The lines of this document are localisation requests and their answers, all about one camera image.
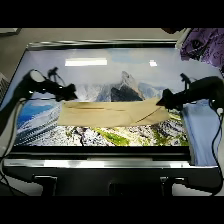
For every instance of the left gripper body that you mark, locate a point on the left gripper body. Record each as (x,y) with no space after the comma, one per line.
(66,92)

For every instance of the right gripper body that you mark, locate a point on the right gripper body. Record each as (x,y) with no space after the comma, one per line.
(169,99)

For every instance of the beige garment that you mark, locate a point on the beige garment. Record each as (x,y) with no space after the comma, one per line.
(110,113)

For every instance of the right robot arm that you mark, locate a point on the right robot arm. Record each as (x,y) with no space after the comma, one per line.
(203,87)

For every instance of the light blue garment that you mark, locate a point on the light blue garment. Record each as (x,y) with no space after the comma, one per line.
(201,133)

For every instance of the purple patterned garment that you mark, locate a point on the purple patterned garment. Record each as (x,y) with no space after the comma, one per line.
(205,45)

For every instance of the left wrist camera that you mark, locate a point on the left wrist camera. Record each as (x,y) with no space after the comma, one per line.
(53,71)

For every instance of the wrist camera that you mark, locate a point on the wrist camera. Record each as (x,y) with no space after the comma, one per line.
(53,71)
(185,78)

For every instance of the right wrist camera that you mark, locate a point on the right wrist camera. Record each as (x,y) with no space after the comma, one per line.
(185,78)

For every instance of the silver frame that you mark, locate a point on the silver frame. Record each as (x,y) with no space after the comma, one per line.
(100,164)

